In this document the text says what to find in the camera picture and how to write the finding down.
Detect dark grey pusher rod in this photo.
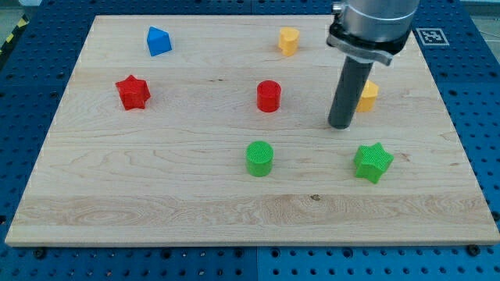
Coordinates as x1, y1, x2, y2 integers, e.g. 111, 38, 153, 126
327, 56, 373, 130

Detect green star block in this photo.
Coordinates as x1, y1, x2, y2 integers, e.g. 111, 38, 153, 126
353, 143, 395, 184

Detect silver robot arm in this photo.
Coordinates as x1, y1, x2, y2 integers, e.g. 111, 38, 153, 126
326, 0, 420, 130

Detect wooden board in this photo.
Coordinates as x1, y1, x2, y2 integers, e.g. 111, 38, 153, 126
5, 16, 499, 247

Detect red star block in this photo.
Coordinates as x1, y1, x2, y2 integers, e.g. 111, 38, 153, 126
115, 75, 151, 110

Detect yellow pentagon block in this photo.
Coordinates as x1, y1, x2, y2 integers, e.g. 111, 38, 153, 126
355, 80, 379, 112

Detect yellow heart block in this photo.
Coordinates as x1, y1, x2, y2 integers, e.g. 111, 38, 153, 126
278, 27, 300, 56

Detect white fiducial marker tag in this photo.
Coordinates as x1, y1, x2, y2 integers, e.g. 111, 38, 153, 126
416, 27, 449, 46

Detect red cylinder block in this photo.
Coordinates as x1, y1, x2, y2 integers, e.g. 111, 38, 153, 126
256, 80, 281, 112

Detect green cylinder block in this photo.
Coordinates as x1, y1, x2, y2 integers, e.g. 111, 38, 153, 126
245, 140, 274, 177

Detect blue triangular block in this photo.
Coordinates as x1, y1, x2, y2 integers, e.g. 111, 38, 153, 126
147, 27, 173, 56

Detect yellow black hazard tape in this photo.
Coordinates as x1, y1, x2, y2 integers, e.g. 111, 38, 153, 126
1, 14, 30, 59

